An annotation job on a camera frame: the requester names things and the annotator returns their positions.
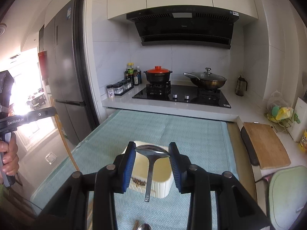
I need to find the steel spoon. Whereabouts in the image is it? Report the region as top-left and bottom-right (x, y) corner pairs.
(137, 223), (151, 230)
(135, 144), (170, 202)

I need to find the wooden chopstick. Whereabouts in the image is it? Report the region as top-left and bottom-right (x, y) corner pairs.
(133, 220), (139, 230)
(54, 112), (80, 171)

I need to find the person's left hand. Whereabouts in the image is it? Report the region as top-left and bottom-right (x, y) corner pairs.
(1, 133), (19, 176)

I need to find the cream utensil holder box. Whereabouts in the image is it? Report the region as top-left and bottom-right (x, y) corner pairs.
(129, 141), (173, 199)

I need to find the light blue woven table mat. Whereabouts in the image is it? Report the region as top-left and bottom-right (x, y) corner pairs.
(31, 110), (237, 229)

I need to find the black gas stove top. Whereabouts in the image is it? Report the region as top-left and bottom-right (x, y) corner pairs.
(133, 81), (231, 108)

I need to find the grey double door refrigerator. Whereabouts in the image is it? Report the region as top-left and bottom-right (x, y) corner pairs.
(44, 0), (94, 145)

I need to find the spice jar rack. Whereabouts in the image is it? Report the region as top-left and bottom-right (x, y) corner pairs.
(106, 80), (134, 98)

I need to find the wooden cutting board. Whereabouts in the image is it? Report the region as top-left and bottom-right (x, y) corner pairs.
(240, 122), (291, 170)

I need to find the seasoning bottles group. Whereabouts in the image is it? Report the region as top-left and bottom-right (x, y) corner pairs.
(124, 62), (142, 86)

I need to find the dark wok glass lid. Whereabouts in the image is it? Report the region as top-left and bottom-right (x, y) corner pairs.
(184, 67), (227, 91)

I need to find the black pot orange lid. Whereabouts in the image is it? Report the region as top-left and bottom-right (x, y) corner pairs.
(144, 66), (173, 84)

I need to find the dark glass jug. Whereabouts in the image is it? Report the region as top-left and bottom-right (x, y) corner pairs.
(235, 76), (248, 97)

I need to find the green cutting board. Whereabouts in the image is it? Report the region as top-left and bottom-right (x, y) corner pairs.
(268, 166), (306, 229)

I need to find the yellow green cloth rack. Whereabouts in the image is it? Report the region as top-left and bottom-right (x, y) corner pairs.
(264, 90), (301, 133)

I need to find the yellow instant noodle cup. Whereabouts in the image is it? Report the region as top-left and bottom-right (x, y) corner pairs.
(299, 129), (307, 153)

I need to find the white knife block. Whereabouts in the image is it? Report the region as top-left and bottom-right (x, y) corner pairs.
(288, 98), (306, 142)

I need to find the black range hood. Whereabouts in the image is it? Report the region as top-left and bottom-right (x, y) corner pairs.
(126, 5), (239, 49)

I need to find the red wall hanging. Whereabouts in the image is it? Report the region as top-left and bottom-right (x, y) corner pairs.
(38, 51), (48, 80)

